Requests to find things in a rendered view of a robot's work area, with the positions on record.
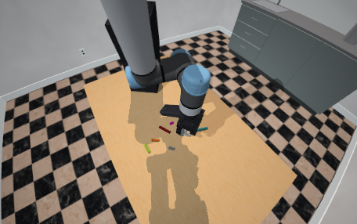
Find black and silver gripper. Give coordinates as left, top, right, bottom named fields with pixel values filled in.
left=176, top=109, right=205, bottom=137

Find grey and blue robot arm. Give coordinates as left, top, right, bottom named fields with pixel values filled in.
left=100, top=0, right=211, bottom=118

